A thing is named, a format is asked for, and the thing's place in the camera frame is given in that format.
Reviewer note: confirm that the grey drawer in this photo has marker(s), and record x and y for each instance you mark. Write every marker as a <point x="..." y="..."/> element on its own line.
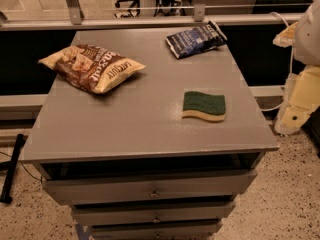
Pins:
<point x="150" y="187"/>
<point x="166" y="212"/>
<point x="156" y="231"/>

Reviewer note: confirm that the middle grey drawer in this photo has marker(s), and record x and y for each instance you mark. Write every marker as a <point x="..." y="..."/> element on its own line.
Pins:
<point x="166" y="212"/>

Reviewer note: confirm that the bottom grey drawer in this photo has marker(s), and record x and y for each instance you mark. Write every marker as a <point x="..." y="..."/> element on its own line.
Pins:
<point x="156" y="231"/>

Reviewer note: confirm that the blue snack bag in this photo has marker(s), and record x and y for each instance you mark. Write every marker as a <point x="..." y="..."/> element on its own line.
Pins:
<point x="196" y="40"/>

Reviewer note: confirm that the green and yellow sponge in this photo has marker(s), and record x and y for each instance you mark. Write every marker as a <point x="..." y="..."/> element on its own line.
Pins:
<point x="204" y="106"/>

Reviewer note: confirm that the black stand leg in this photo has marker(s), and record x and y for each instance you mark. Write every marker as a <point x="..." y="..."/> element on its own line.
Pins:
<point x="9" y="167"/>

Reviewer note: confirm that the brown and yellow chip bag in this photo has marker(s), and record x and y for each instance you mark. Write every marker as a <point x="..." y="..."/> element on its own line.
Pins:
<point x="91" y="68"/>

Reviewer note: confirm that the black office chair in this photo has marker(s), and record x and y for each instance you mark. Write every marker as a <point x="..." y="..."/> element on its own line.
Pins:
<point x="132" y="10"/>

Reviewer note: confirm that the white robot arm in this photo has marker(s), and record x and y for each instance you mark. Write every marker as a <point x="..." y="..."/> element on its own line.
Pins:
<point x="302" y="91"/>

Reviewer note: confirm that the grey metal railing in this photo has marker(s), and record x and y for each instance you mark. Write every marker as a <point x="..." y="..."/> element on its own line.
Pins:
<point x="19" y="15"/>

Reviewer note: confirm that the grey drawer cabinet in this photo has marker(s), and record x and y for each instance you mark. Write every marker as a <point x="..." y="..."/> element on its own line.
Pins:
<point x="137" y="129"/>

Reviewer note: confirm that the top grey drawer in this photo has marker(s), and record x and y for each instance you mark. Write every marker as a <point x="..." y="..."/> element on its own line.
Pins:
<point x="150" y="187"/>

